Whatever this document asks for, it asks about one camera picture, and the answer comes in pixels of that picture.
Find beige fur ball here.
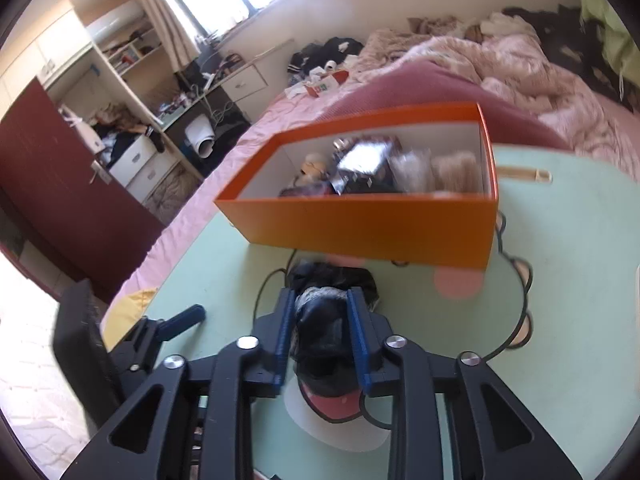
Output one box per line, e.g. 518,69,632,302
430,152,482,195

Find light green curtain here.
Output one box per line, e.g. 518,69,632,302
575,0,640,96

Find cream desk drawer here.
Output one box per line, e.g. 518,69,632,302
220,62,271,107

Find beige clothing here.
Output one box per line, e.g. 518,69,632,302
407,15,476,41

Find yellow cushion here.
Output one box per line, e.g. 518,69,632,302
102,287,160,348

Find small plush toy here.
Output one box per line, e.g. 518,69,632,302
297,152,333,186

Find dark red pillow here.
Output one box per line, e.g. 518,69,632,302
320,60,573,151

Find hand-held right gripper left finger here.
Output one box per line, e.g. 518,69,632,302
60,287,301,480

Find orange cardboard box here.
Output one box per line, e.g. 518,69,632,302
214,102,500,270

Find dark red wardrobe door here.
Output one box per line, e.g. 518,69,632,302
0,77,166,301

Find white drawer cabinet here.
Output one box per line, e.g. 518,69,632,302
107,135,178,206

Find black glossy pouch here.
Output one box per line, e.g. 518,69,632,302
287,260,381,398

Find black and white clothes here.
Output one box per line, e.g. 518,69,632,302
287,36,365,75

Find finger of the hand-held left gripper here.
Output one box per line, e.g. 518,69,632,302
159,304,207,344

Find cream wall cabinet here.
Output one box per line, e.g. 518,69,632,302
0,0,93,121

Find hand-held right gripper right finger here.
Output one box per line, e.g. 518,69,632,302
346,286,583,480

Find white shelf and desk unit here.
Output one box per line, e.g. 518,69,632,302
85,2,206,181

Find red and white carton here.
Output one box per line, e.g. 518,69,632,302
304,71,349,100

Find pink bed sheet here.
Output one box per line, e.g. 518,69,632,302
102,55,640,306

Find pink quilt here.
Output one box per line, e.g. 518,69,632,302
350,27,640,171

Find white appliance under desk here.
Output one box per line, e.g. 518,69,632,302
184,115,217,158

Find black clothing pile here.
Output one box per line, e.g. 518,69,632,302
502,5,631,106

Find green cartoon-print desktop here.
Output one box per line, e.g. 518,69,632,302
100,142,640,480

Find beige curtain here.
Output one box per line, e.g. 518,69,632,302
122,0,201,73

